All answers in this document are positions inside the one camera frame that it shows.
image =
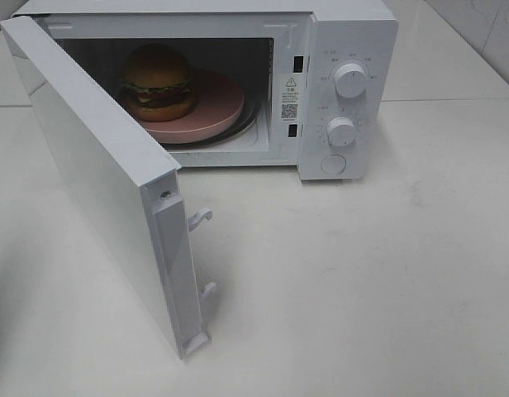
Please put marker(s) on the toy hamburger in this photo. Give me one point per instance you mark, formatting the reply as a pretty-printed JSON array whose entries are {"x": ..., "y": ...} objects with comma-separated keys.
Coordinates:
[{"x": 156, "y": 84}]

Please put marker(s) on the upper white power knob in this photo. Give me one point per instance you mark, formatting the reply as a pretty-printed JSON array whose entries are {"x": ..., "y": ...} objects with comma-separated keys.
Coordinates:
[{"x": 350, "y": 79}]

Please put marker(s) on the round white door release button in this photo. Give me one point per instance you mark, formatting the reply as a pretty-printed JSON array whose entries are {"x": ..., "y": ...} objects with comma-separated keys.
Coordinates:
[{"x": 333, "y": 164}]

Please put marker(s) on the pink round plate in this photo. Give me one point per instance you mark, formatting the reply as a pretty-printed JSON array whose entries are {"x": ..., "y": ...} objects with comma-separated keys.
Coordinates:
[{"x": 220, "y": 101}]

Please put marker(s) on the glass microwave turntable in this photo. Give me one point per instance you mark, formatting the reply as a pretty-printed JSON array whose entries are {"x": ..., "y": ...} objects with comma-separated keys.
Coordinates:
[{"x": 247, "y": 116}]

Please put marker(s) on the lower white timer knob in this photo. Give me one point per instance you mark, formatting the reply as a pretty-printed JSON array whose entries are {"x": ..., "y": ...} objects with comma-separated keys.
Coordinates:
[{"x": 341, "y": 131}]

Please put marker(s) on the white microwave oven body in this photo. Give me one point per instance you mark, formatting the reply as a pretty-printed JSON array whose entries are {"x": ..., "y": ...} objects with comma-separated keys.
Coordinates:
[{"x": 309, "y": 39}]

